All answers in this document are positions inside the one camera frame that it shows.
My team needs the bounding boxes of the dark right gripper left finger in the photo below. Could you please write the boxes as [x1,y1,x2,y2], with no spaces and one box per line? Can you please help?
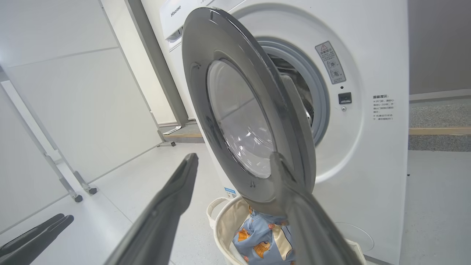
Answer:
[104,153,199,265]

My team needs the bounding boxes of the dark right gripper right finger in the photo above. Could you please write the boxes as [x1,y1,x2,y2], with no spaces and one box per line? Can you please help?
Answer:
[270,152,363,265]

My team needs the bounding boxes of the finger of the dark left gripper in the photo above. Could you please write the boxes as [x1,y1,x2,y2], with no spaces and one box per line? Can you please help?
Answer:
[0,213,65,257]
[0,215,74,265]

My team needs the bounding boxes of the blue cartoon print garment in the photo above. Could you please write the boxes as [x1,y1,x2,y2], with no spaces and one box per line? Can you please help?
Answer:
[233,210,297,265]

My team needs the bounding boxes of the round black glass washer door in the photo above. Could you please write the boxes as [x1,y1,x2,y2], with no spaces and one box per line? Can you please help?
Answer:
[182,7,317,217]

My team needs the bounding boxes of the cream canvas laundry basket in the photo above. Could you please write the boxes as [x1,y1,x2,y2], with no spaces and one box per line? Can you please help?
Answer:
[206,195,366,265]

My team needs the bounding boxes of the white front-load washing machine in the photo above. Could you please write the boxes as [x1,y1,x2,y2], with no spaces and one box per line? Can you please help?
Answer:
[159,0,410,265]

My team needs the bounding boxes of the white partition panel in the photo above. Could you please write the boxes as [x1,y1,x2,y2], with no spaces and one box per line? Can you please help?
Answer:
[0,66,83,236]
[0,0,176,195]

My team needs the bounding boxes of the grey warning sticker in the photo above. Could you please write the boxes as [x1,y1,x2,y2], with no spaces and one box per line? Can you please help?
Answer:
[315,40,347,85]

